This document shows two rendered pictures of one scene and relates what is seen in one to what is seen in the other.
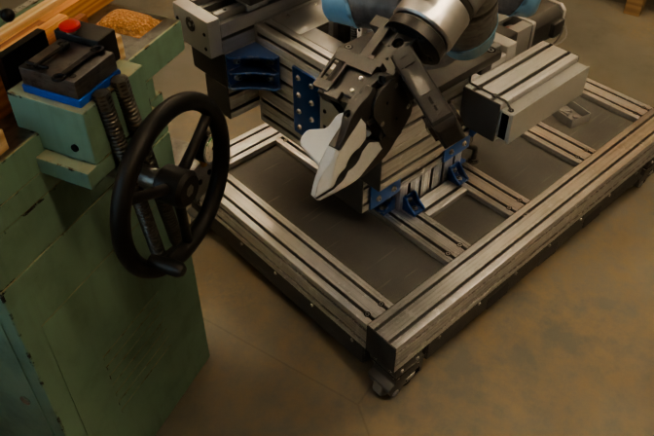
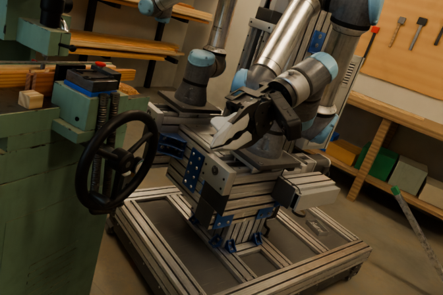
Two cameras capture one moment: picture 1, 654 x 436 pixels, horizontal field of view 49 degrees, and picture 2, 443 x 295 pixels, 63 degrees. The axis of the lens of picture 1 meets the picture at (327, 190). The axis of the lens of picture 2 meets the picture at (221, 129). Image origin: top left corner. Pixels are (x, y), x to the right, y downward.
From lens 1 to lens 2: 26 cm
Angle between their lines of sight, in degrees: 23
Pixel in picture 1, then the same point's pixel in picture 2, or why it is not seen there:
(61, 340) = (12, 239)
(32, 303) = (8, 204)
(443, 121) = (293, 121)
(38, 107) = (67, 92)
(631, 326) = not seen: outside the picture
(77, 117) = (86, 100)
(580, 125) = (322, 236)
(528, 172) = (293, 250)
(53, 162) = (61, 123)
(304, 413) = not seen: outside the picture
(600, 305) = not seen: outside the picture
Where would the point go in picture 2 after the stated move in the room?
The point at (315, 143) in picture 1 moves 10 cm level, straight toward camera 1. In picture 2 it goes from (219, 122) to (215, 139)
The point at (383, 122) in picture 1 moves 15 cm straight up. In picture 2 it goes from (258, 122) to (284, 46)
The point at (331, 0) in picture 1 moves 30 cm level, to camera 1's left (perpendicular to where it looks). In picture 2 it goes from (237, 81) to (120, 45)
